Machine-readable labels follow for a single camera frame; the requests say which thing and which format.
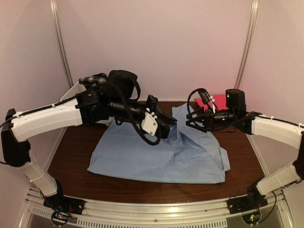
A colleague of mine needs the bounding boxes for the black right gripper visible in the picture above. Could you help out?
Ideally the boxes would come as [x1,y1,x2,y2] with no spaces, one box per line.
[186,107,237,133]

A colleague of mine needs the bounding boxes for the pink trousers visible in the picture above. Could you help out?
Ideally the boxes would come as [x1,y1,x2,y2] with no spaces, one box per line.
[195,94,228,110]

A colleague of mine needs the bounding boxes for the light blue shirt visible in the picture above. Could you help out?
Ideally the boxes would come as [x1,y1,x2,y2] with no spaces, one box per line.
[87,104,230,184]

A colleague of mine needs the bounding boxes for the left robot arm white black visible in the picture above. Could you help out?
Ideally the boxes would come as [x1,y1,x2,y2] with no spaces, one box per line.
[1,83,177,211]

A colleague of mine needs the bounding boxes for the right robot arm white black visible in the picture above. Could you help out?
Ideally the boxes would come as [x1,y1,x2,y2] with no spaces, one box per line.
[186,107,304,210]

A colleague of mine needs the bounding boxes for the white plastic laundry bin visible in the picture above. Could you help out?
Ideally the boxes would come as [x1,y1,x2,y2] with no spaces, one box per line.
[60,82,86,101]

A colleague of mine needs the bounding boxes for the black white plaid garment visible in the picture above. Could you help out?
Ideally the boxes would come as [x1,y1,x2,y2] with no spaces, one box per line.
[78,73,107,87]

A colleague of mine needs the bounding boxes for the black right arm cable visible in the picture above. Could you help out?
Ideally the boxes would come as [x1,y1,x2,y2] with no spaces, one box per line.
[187,87,216,119]

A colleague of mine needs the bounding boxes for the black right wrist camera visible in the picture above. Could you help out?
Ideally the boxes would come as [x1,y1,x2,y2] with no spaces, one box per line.
[225,89,247,112]

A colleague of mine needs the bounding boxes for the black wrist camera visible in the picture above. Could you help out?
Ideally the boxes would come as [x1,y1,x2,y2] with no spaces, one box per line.
[225,89,247,112]
[107,70,141,101]

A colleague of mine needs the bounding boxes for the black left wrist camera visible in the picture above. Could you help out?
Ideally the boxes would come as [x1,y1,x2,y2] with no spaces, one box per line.
[107,70,141,101]

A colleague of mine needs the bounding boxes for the front aluminium rail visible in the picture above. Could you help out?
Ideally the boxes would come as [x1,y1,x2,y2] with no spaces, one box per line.
[19,187,293,228]

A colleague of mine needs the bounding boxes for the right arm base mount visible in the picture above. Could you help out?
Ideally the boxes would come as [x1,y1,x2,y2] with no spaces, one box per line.
[227,190,268,226]

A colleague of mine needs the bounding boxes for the right aluminium frame post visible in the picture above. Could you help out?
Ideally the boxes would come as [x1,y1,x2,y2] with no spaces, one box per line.
[234,0,259,89]

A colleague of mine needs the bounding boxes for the aluminium frame post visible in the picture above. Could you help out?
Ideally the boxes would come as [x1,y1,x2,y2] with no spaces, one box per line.
[50,0,74,88]
[234,0,259,89]

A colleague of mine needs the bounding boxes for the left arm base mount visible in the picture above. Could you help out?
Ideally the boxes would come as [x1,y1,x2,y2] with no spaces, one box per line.
[40,191,85,227]

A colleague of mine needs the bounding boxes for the left aluminium frame post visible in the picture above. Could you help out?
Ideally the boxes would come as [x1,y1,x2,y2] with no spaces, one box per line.
[50,0,74,88]

